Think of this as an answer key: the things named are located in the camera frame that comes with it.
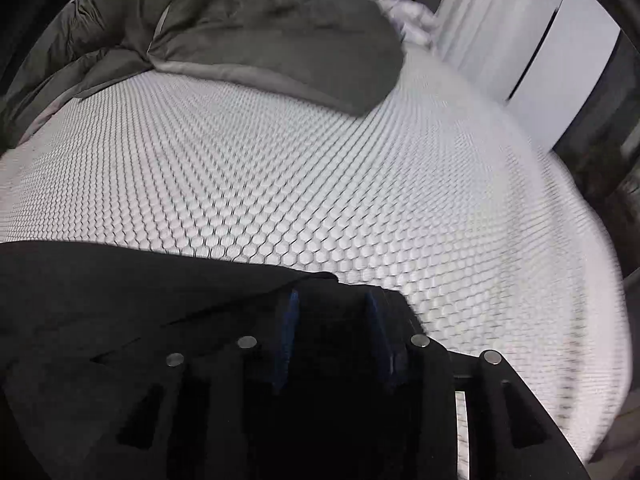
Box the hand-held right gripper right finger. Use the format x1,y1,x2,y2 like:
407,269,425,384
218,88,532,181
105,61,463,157
362,287,592,480

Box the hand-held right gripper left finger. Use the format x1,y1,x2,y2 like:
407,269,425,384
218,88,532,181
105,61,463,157
85,287,302,480

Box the black pants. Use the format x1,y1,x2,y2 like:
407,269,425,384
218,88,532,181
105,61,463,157
0,240,426,480

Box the bed with honeycomb cover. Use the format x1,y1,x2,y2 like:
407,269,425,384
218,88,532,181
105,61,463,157
0,45,633,480

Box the grey duvet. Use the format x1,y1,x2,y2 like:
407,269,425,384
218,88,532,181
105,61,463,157
0,0,407,148

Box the crumpled white sheet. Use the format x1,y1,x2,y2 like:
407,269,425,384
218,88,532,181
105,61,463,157
260,0,441,48

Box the white wardrobe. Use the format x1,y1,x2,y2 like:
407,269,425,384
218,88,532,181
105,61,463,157
507,0,621,151

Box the white curtain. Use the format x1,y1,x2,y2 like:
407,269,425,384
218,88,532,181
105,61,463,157
432,0,571,101

